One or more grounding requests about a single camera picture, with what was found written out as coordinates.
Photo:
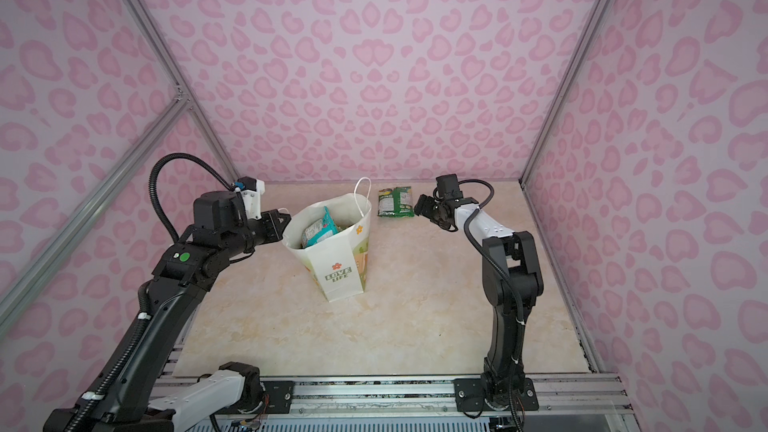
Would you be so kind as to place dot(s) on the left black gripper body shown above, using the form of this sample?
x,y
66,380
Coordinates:
x,y
267,230

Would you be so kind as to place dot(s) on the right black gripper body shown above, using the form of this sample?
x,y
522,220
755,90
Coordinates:
x,y
439,214

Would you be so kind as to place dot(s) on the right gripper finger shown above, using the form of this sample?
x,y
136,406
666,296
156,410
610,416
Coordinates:
x,y
425,201
424,209

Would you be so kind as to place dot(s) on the green white snack bag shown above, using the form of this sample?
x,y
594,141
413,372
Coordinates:
x,y
395,202

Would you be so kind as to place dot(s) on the teal white snack bag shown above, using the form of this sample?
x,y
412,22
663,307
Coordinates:
x,y
319,229

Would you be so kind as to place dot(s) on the white paper bag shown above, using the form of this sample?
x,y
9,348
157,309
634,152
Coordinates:
x,y
338,265

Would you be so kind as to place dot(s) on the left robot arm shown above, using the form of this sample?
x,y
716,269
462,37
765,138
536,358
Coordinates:
x,y
119,399

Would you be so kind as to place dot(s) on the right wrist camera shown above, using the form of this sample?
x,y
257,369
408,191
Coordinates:
x,y
448,188

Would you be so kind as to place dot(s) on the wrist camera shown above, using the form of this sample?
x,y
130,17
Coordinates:
x,y
448,188
251,191

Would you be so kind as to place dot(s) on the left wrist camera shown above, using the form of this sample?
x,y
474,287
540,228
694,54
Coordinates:
x,y
251,191

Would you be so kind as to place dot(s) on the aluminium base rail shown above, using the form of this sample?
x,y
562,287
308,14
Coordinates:
x,y
553,402

